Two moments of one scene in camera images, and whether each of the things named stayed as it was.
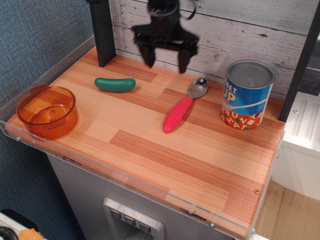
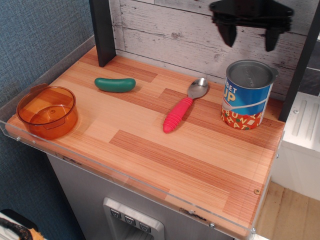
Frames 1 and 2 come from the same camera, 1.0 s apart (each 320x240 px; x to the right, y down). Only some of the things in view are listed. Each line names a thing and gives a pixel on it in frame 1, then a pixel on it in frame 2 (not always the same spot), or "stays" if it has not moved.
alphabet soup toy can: (246, 92) stays
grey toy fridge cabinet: (87, 189) stays
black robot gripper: (164, 31) to (273, 16)
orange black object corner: (14, 226) stays
